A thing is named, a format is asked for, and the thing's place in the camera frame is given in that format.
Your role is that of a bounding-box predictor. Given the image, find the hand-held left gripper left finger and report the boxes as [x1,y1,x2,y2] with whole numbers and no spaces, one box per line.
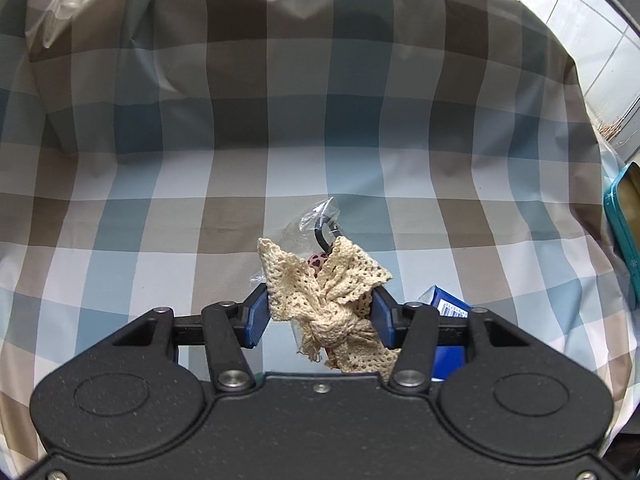
[112,284,271,393]

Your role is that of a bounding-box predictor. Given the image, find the cream lace hair bow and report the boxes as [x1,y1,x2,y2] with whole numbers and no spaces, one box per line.
[250,197,401,376]

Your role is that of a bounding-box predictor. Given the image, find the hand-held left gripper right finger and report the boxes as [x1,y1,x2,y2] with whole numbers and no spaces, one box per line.
[372,285,528,393]

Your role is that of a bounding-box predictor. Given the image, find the teal metal tin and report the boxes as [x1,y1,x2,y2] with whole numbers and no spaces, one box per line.
[605,162,640,311]

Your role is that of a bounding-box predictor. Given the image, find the checked cloth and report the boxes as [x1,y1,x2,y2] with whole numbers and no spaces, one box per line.
[0,0,636,466]

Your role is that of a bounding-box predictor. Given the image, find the dry twigs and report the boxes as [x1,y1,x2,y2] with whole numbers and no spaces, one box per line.
[595,110,626,142]

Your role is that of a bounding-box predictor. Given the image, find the blue tissue box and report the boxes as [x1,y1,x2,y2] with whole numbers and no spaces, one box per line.
[417,285,473,381]

